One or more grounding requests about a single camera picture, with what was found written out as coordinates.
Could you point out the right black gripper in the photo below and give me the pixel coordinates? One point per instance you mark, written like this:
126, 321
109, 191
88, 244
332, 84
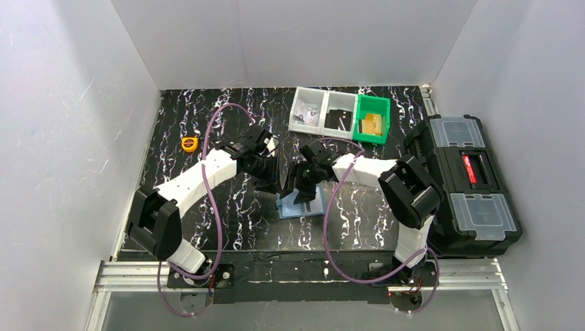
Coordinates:
301, 178

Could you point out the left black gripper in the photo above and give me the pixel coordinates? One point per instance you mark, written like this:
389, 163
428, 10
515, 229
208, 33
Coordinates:
268, 172

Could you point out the blue card holder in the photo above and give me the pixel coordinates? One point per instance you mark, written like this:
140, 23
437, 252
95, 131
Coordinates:
287, 209

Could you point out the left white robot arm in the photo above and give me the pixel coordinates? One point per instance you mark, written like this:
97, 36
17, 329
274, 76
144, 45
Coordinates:
154, 220

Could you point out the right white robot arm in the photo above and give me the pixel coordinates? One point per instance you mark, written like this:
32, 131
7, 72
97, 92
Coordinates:
414, 197

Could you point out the left grey storage bin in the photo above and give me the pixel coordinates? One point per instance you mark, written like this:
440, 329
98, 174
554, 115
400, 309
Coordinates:
310, 97

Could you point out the grey storage bin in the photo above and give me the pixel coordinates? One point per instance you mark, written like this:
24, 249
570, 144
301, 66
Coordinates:
310, 97
344, 101

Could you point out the small items in grey bin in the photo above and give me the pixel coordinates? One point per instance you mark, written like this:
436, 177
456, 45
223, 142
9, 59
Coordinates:
307, 115

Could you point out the orange tape measure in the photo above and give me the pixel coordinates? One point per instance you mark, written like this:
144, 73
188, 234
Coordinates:
189, 144

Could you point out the middle grey storage bin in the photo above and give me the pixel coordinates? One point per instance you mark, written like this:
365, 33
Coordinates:
344, 101

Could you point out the yellow items in green bin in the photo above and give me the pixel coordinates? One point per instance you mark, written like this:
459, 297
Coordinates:
371, 124

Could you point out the green storage bin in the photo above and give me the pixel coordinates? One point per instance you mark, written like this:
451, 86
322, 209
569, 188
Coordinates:
377, 105

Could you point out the black toolbox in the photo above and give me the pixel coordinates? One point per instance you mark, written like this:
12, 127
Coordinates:
476, 218

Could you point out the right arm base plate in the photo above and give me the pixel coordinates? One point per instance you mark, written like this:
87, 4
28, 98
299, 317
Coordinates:
405, 288

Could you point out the aluminium frame rail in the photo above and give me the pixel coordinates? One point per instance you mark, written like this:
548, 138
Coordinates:
455, 274

